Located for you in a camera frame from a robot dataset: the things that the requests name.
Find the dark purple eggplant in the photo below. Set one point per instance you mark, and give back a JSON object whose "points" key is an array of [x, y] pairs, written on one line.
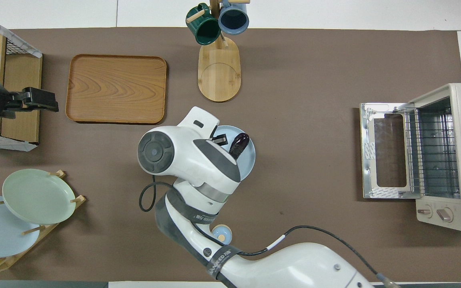
{"points": [[239, 144]]}

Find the light blue dinner plate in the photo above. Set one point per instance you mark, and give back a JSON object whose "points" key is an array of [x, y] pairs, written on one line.
{"points": [[247, 162]]}

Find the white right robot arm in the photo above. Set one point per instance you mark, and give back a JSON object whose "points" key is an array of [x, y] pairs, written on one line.
{"points": [[190, 160]]}

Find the wooden shelf box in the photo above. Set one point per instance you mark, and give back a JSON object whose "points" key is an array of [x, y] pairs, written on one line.
{"points": [[24, 80]]}

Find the wooden mug tree stand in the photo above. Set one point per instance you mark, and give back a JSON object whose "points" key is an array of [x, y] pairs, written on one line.
{"points": [[219, 76]]}

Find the marble patterned cloth strip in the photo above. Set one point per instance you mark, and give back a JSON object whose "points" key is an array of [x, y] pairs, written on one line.
{"points": [[18, 42]]}

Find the wooden serving tray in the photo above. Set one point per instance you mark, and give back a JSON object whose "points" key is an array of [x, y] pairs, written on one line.
{"points": [[116, 88]]}

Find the small blue lidded jar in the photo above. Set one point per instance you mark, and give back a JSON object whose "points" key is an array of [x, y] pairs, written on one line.
{"points": [[225, 232]]}

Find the pale green plate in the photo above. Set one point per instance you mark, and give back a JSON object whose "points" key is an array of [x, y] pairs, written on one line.
{"points": [[38, 196]]}

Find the brown table mat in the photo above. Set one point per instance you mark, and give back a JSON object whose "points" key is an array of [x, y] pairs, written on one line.
{"points": [[294, 80]]}

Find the dark green ceramic mug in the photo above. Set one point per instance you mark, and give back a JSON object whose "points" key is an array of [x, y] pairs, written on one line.
{"points": [[204, 28]]}

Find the blue ceramic mug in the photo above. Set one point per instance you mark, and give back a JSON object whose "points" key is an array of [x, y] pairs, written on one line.
{"points": [[233, 20]]}

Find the wooden plate rack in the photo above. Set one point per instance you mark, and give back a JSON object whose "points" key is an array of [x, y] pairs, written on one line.
{"points": [[50, 230]]}

